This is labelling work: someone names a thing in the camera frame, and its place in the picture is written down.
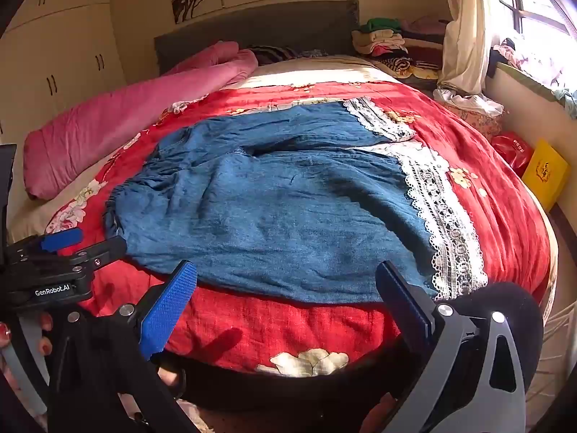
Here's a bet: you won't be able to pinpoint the clothes on windowsill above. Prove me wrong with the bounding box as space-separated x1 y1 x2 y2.
489 31 577 118

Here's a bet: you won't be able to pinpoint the person's left hand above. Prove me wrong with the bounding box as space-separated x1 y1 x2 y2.
0 313 56 358

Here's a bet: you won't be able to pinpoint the grey bed headboard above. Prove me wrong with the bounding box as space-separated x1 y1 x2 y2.
154 0 361 75

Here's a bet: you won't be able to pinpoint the red bag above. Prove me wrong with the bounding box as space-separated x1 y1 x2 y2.
490 131 535 179

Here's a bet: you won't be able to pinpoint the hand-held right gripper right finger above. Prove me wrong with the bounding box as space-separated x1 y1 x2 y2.
375 261 529 433

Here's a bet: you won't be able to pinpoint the blue denim pants lace trim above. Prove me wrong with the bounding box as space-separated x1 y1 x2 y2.
103 96 490 305

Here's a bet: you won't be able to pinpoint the pink quilt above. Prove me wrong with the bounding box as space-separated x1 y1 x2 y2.
22 40 260 201

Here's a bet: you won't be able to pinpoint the cream wardrobe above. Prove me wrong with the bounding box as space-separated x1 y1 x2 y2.
0 0 129 145

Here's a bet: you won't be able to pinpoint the dark striped pillow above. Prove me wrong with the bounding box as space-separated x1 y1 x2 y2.
246 45 330 66

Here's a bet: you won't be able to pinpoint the red floral blanket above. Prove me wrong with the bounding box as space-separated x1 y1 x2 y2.
45 80 553 377

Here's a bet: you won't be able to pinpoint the yellow box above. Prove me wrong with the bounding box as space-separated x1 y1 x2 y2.
521 139 572 212

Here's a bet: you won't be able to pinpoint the pile of folded clothes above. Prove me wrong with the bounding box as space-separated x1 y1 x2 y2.
351 16 452 91

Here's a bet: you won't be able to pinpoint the window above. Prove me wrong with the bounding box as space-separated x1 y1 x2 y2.
498 0 577 41

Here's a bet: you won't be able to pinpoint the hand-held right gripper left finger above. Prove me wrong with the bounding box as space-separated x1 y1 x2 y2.
47 259 199 433

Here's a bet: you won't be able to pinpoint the cream curtain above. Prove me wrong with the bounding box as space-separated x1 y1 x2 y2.
433 0 517 115

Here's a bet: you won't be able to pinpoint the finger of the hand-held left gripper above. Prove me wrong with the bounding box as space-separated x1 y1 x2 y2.
6 228 85 255
65 236 128 277

